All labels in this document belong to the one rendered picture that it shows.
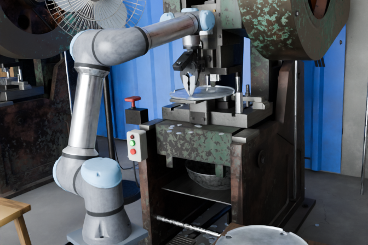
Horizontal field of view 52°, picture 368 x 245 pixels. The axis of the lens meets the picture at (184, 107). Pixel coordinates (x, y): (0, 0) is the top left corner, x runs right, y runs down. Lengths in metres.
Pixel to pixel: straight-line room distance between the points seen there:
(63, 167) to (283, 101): 1.12
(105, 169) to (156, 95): 2.35
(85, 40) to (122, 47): 0.14
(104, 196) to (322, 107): 1.98
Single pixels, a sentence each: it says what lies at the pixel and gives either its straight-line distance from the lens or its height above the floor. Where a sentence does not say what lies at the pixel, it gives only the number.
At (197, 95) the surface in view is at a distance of 1.62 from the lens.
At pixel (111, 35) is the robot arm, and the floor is 1.06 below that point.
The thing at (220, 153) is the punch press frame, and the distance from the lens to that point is 1.60.
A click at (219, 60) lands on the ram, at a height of 0.92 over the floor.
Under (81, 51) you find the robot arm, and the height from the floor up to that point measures 1.01.
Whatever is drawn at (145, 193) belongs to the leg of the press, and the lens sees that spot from 1.83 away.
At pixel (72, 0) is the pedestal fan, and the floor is 1.26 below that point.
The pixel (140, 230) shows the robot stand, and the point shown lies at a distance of 1.26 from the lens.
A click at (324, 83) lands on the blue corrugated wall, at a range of 2.79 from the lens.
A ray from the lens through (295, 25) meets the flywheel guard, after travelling 1.32.
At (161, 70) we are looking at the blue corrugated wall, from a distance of 3.38.
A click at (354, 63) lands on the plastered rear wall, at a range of 2.77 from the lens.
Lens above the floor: 1.06
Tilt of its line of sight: 12 degrees down
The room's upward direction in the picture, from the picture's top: 3 degrees counter-clockwise
